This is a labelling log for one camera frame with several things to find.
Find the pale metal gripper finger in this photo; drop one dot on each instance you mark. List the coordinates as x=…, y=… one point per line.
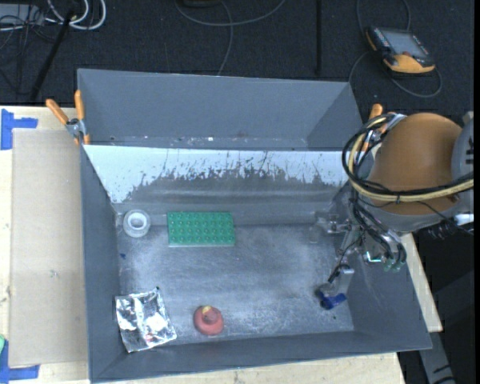
x=342, y=280
x=329, y=224

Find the small blue plastic piece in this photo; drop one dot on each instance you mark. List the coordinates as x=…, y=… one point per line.
x=330, y=301

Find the grey metal bin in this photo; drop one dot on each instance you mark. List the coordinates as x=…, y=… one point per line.
x=240, y=266

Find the green studded flat block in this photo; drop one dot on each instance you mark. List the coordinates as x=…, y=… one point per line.
x=201, y=229

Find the red round toy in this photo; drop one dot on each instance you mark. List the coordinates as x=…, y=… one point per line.
x=208, y=321

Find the clear tape roll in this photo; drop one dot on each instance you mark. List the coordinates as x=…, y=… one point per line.
x=136, y=223

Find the crumpled silver foil packet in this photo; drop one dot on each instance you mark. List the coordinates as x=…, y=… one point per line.
x=144, y=320

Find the brown cardboard board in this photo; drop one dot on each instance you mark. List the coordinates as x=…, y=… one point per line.
x=44, y=234

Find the black cylinder on white bracket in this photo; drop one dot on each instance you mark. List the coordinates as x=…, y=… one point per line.
x=462, y=219

